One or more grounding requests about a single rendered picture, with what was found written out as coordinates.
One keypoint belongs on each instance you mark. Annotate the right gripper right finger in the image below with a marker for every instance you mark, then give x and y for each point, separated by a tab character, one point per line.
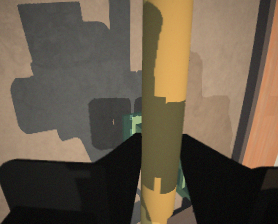
223	191

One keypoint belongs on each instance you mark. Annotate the long yellow rod with olive band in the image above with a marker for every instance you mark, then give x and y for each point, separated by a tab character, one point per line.
166	41

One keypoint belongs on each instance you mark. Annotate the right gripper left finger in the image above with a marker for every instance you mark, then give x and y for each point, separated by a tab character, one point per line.
106	190

